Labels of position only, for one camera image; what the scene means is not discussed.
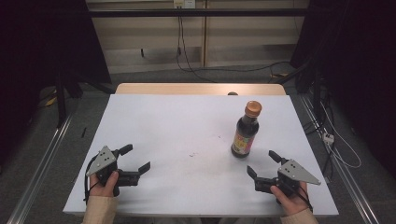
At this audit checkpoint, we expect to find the person's right hand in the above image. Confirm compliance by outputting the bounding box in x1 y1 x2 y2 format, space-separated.
269 181 311 217

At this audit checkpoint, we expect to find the white table cover sheet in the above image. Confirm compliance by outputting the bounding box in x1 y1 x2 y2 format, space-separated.
63 93 340 218

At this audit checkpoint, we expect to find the black horizontal bar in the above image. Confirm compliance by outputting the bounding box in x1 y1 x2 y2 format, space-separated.
88 7 310 19

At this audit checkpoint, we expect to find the bundle of black cables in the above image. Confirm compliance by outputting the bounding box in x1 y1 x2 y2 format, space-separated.
304 91 336 175

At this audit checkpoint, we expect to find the black hanging wall cable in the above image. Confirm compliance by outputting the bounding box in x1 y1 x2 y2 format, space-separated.
176 15 218 84

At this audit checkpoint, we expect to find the black metal stand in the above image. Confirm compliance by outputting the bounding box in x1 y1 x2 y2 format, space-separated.
54 72 68 129

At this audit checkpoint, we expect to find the white power strip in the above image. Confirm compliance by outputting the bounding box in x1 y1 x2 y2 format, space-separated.
321 132 336 146

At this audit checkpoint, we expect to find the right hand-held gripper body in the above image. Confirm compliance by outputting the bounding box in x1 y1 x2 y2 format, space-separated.
254 159 322 198

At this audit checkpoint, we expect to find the black curtain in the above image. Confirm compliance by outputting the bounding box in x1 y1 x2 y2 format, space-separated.
290 0 396 180
0 0 112 164

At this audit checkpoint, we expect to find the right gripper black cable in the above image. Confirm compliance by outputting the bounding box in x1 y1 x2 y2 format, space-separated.
290 183 314 214

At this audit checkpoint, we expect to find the person's left hand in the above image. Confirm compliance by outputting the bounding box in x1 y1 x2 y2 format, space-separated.
89 170 121 199

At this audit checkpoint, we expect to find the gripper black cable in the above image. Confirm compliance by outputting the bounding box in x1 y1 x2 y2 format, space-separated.
290 183 314 214
82 155 101 205

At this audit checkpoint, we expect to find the aluminium floor rail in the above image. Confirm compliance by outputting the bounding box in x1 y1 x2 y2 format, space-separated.
298 94 381 224
6 114 75 224

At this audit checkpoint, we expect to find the dark sauce bottle orange cap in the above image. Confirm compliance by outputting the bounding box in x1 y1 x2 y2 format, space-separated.
230 100 263 159

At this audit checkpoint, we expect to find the white cable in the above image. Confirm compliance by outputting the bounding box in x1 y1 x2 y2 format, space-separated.
319 102 363 170

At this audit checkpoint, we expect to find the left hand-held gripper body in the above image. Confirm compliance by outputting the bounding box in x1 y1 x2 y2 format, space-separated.
85 145 140 198

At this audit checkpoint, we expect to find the yellow floor tape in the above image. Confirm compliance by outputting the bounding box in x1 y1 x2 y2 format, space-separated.
44 95 59 107

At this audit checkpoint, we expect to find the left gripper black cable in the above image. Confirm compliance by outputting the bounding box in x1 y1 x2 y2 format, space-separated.
82 155 101 205

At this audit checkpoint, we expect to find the white wall socket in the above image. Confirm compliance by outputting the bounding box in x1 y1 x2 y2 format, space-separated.
173 0 197 9

